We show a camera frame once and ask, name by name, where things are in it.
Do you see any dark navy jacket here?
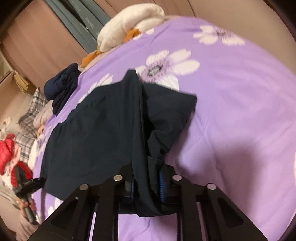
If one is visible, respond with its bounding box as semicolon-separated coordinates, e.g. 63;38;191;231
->
40;70;197;217

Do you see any folded navy clothes stack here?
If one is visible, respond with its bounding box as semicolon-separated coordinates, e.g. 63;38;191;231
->
44;63;81;115

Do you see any person left hand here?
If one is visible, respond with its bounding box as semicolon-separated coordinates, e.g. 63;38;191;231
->
19;198;37;218

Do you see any red down jacket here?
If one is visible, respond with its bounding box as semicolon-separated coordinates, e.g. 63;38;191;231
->
1;134;33;190

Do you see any grey plaid pillow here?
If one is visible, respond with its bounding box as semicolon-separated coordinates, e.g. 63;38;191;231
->
16;87;48;163

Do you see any pink quilted blanket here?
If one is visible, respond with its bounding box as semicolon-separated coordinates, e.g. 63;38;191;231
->
33;100;53;129

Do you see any purple floral bed sheet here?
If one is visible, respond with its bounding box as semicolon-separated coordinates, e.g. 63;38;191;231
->
41;18;295;240

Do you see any beige curtain tassel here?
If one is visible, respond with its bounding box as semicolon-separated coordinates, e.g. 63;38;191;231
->
14;71;30;94

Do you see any white shelf cabinet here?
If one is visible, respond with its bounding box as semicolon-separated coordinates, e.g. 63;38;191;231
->
1;52;15;88

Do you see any pink curtain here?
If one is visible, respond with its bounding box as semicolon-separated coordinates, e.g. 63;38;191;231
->
0;0;195;88

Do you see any grey lettered curtain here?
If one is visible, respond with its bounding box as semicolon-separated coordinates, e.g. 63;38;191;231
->
45;0;110;53

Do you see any white plush duck toy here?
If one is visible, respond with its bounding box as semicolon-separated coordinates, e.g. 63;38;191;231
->
80;3;165;68

